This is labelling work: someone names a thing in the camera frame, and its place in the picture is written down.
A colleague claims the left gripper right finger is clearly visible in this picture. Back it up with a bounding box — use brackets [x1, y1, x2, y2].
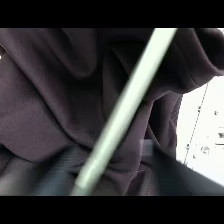
[146, 146, 224, 196]

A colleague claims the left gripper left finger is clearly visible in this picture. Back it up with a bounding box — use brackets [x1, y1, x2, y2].
[0, 146, 84, 196]

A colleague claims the black garment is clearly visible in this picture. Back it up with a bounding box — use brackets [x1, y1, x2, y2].
[0, 27, 224, 196]

